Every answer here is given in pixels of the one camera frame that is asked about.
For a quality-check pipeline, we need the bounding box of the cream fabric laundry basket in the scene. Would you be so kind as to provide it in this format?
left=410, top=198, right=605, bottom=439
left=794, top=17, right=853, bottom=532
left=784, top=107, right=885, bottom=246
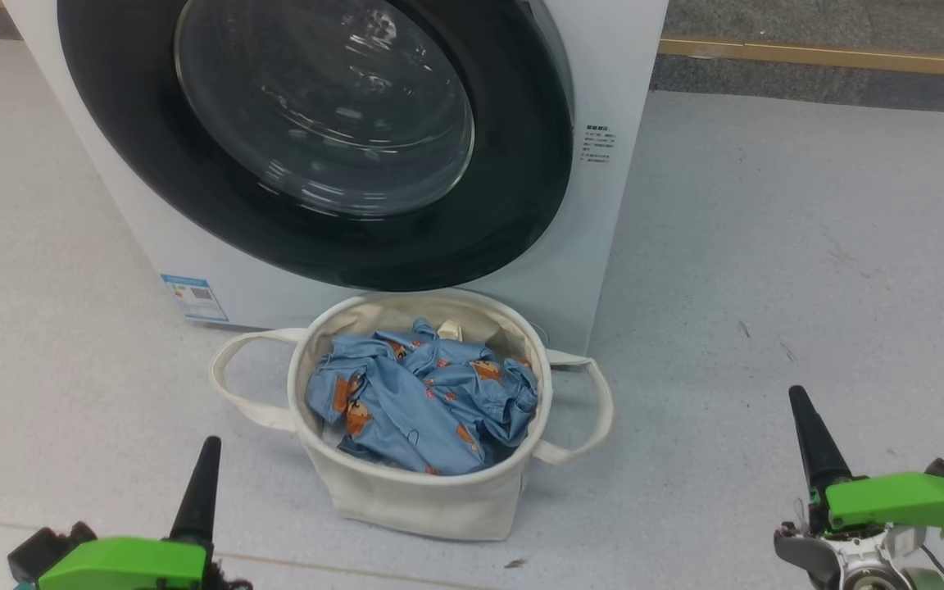
left=209, top=288, right=615, bottom=542

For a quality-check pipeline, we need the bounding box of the white front-load washing machine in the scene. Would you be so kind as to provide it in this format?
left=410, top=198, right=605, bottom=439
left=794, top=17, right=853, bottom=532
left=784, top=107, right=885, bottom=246
left=1, top=0, right=670, bottom=358

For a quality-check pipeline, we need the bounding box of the black round washing machine door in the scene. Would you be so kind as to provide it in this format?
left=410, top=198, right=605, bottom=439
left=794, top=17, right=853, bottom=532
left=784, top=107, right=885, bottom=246
left=56, top=0, right=576, bottom=293

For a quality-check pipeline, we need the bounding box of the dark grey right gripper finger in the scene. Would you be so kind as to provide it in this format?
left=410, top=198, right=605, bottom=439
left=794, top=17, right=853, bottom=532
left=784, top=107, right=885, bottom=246
left=787, top=384, right=855, bottom=535

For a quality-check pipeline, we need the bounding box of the blue bear print garment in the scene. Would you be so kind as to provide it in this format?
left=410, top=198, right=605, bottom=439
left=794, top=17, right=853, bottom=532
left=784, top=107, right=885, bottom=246
left=305, top=317, right=539, bottom=477

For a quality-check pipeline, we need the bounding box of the wooden floor strip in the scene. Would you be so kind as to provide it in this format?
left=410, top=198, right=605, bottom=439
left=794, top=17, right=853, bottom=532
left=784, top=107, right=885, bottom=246
left=656, top=36, right=944, bottom=81

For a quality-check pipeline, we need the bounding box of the small printed text label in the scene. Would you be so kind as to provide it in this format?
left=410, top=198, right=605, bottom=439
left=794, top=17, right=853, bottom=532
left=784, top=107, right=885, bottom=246
left=582, top=124, right=615, bottom=166

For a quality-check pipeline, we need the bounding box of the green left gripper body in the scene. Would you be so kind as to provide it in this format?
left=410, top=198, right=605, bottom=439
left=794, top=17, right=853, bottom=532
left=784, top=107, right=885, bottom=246
left=35, top=536, right=210, bottom=590

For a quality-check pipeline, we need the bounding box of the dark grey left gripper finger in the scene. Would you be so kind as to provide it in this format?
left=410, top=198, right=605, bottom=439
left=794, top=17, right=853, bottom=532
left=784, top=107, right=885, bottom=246
left=168, top=435, right=224, bottom=547

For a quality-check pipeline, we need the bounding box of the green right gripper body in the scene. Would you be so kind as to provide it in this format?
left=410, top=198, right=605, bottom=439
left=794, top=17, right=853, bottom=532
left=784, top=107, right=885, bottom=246
left=824, top=471, right=944, bottom=542

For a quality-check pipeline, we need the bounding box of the blue energy label sticker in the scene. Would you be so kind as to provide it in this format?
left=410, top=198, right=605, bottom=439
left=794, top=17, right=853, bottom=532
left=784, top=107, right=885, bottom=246
left=160, top=273, right=229, bottom=324

